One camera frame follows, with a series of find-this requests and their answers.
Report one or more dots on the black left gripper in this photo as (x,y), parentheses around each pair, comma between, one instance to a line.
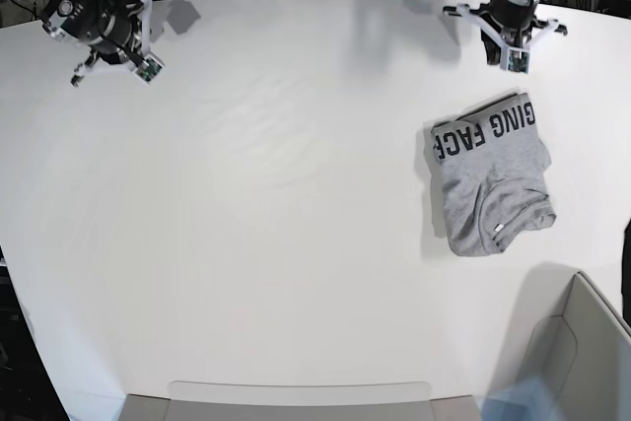
(511,19)

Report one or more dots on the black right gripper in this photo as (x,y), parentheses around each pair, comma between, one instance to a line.
(116,27)

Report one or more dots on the grey T-shirt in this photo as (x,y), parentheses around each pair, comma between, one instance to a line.
(492,163)

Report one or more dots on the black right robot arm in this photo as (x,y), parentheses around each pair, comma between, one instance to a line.
(64,20)

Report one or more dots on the grey bin at right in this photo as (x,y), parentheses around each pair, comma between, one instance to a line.
(577,364)

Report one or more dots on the grey bin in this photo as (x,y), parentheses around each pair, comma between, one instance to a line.
(577,364)
(204,401)

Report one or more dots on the grey bin at bottom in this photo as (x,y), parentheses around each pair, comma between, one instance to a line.
(204,401)

